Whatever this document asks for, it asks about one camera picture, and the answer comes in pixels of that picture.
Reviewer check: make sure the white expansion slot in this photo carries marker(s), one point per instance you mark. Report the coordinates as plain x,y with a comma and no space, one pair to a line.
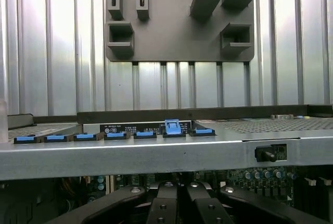
109,182

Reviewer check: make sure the green Dell motherboard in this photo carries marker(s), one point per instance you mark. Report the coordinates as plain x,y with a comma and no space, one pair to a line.
236,182

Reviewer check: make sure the grey printed parts rack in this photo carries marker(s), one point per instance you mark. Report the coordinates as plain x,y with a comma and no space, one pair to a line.
177,26

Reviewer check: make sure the open black PC case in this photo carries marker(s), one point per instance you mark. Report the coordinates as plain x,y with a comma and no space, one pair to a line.
156,156

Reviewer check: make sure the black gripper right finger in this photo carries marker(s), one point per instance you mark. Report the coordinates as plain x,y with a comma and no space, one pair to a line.
208,208

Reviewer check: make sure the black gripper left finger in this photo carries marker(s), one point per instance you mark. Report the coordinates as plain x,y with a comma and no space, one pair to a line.
162,208

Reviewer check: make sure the black regulatory label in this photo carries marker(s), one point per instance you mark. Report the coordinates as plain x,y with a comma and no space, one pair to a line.
130,128

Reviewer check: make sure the black intrusion switch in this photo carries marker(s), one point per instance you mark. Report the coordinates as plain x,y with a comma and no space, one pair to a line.
268,154

